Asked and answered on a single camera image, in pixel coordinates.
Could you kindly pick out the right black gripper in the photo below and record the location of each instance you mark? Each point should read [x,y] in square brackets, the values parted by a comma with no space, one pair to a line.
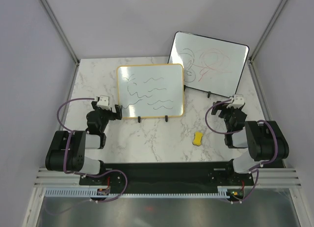
[223,109]

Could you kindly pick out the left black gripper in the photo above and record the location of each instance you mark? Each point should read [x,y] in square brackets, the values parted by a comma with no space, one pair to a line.
[108,111]

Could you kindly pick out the yellow-framed whiteboard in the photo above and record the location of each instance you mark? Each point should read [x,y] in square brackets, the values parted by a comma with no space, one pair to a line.
[151,90]

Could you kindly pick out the yellow whiteboard eraser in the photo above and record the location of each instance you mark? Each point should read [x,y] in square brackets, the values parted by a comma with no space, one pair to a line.
[197,141]

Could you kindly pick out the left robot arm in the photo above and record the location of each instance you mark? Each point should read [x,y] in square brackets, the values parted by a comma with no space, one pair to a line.
[67,150]

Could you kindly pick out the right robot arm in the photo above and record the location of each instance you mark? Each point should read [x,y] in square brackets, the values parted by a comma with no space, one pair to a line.
[264,141]

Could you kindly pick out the black-framed whiteboard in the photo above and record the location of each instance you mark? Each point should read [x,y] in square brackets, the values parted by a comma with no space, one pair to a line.
[210,65]

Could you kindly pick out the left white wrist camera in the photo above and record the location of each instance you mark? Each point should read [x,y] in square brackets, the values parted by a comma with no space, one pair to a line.
[103,101]

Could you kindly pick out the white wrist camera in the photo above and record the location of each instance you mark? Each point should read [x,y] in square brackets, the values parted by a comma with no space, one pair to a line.
[103,101]
[236,101]

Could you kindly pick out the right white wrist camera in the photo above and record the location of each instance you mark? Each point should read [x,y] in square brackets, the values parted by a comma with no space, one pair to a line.
[236,101]

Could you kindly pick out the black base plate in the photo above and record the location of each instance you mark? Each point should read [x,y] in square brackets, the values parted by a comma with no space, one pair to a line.
[179,177]

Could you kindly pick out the white slotted cable duct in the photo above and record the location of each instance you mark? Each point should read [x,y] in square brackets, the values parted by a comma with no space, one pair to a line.
[97,193]

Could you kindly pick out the aluminium rail profile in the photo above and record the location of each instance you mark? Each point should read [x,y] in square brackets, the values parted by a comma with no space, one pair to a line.
[278,178]

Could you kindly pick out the left aluminium frame post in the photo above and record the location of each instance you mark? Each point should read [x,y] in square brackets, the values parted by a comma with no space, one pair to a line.
[52,17]

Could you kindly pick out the aluminium frame post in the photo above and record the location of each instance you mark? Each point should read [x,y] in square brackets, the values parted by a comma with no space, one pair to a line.
[268,29]
[52,17]

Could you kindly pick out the right aluminium frame post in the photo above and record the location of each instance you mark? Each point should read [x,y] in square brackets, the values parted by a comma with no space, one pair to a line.
[268,29]

